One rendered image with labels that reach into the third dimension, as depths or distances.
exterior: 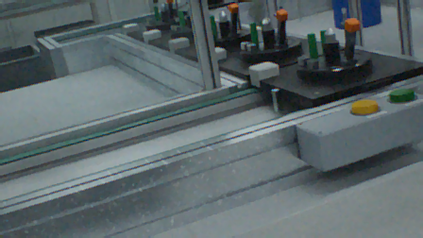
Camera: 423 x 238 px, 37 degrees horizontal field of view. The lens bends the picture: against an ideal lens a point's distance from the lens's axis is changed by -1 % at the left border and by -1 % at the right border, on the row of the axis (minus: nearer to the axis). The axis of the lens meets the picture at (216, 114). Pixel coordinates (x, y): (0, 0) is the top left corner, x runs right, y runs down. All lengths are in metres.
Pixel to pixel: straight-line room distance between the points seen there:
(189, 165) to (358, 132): 0.25
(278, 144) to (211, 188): 0.12
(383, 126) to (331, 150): 0.09
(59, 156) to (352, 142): 0.51
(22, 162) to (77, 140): 0.10
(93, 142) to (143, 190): 0.27
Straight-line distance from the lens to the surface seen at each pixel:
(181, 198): 0.93
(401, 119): 1.00
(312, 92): 1.10
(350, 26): 1.12
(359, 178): 1.01
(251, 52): 1.38
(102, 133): 1.16
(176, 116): 1.19
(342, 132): 0.94
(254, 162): 0.96
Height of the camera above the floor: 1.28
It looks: 17 degrees down
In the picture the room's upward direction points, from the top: 10 degrees counter-clockwise
